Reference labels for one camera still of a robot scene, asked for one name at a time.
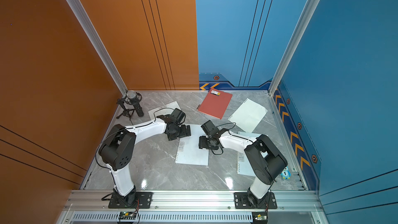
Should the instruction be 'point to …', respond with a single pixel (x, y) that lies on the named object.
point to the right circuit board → (259, 217)
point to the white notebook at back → (167, 109)
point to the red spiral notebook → (215, 103)
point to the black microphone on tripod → (130, 102)
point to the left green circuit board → (127, 215)
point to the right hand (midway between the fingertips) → (202, 145)
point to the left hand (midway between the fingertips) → (186, 133)
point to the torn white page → (248, 115)
